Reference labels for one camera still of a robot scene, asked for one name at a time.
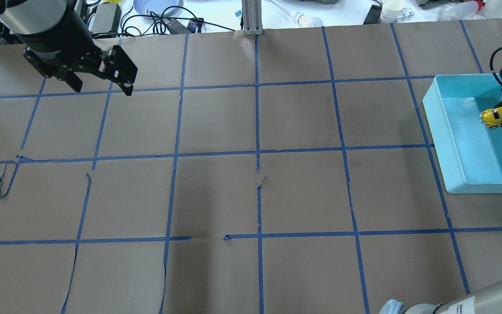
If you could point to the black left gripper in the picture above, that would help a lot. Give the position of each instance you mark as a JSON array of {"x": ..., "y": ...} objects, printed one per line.
[{"x": 55, "y": 40}]

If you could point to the yellow beetle toy car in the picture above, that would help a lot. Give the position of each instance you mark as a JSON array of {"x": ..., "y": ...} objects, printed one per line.
[{"x": 492, "y": 118}]

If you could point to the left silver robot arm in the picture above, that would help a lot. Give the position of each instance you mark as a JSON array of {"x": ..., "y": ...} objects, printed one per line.
[{"x": 33, "y": 16}]

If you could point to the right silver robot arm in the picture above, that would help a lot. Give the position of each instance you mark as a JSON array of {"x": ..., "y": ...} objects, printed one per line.
[{"x": 487, "y": 300}]

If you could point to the turquoise plastic bin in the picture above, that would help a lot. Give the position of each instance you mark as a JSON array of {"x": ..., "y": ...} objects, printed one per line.
[{"x": 469, "y": 153}]

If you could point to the black power adapter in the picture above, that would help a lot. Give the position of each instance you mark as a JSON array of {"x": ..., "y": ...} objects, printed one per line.
[{"x": 104, "y": 22}]

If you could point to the blue plastic plate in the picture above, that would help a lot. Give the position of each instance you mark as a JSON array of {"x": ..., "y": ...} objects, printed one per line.
[{"x": 168, "y": 8}]

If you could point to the paper cup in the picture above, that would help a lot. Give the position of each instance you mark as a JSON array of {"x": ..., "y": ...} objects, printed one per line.
[{"x": 391, "y": 10}]

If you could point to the aluminium frame post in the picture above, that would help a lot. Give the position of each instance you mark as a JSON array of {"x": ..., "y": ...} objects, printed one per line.
[{"x": 251, "y": 21}]

